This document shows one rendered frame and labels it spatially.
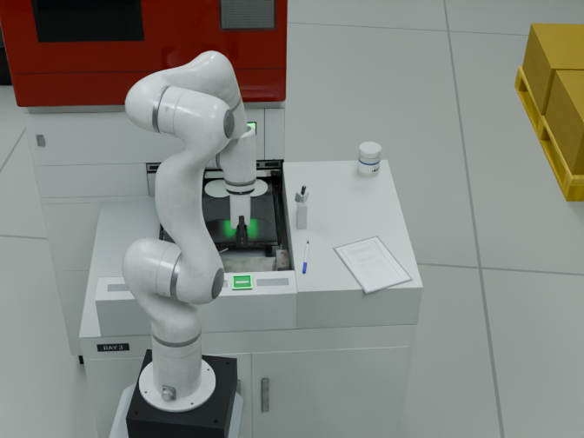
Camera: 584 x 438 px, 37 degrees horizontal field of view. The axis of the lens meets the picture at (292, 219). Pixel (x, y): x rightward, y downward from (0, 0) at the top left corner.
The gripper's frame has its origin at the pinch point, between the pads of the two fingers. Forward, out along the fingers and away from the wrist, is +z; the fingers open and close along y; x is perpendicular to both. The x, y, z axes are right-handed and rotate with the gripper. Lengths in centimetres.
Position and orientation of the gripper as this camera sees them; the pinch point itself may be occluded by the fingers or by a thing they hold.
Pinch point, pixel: (242, 239)
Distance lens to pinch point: 232.1
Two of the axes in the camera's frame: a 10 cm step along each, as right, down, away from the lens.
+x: 10.0, -0.3, 0.6
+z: 0.0, 8.9, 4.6
